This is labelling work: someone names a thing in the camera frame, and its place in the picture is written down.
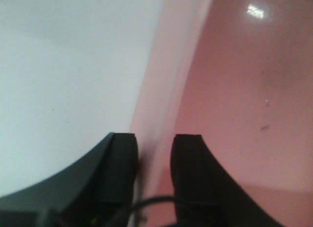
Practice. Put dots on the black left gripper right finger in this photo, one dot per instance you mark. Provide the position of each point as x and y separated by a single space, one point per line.
213 198

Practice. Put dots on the pink plastic box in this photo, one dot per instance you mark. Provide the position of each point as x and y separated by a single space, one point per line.
239 73

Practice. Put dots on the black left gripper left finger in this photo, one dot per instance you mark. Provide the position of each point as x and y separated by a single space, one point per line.
87 193

